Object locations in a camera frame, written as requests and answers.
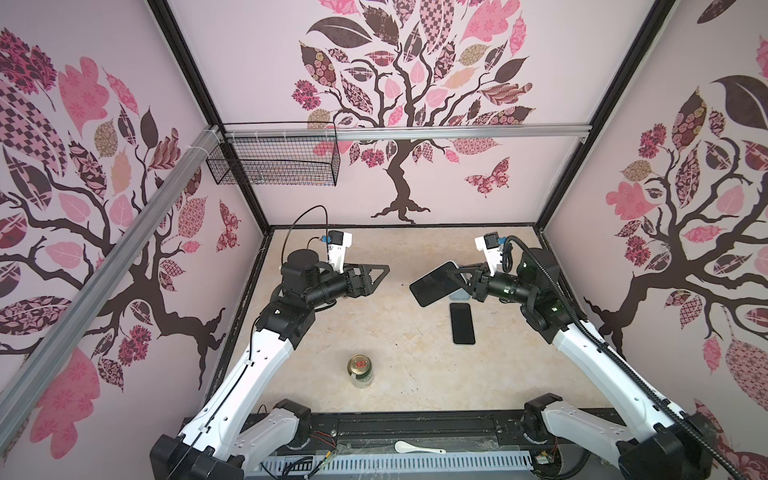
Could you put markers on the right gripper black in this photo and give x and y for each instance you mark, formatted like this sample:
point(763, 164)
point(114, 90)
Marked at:
point(475, 282)

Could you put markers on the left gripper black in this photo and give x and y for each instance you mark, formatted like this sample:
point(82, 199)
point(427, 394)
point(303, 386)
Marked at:
point(365, 288)

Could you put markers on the black smartphone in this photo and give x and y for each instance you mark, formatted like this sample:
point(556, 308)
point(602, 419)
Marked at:
point(435, 285)
point(462, 324)

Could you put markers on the light blue phone case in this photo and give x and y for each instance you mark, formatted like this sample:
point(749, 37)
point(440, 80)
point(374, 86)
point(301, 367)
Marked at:
point(459, 296)

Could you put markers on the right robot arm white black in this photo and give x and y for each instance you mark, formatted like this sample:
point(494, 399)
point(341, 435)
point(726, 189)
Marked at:
point(654, 438)

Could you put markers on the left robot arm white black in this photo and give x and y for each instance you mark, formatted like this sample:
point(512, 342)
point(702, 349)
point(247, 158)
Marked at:
point(216, 443)

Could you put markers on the green beverage can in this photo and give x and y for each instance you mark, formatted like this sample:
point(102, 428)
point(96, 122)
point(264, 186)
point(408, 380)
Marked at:
point(360, 371)

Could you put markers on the white plastic spoon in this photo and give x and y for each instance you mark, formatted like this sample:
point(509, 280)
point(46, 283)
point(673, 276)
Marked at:
point(404, 447)

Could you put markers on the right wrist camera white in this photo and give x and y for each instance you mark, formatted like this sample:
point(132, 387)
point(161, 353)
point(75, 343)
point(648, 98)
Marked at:
point(491, 245)

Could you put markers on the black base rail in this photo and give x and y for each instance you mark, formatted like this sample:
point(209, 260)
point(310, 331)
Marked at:
point(454, 431)

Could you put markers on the black wire basket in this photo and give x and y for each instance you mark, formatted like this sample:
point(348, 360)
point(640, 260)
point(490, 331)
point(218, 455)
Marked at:
point(287, 153)

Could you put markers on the aluminium rail back wall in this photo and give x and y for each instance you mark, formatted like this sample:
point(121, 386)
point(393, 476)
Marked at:
point(418, 133)

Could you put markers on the aluminium rail wall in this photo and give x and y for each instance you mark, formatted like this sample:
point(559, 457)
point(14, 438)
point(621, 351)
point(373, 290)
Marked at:
point(418, 133)
point(21, 394)

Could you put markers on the white slotted cable duct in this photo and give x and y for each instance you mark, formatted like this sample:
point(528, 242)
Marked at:
point(389, 465)

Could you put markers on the aluminium rail left wall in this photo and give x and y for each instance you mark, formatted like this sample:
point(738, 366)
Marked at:
point(21, 394)

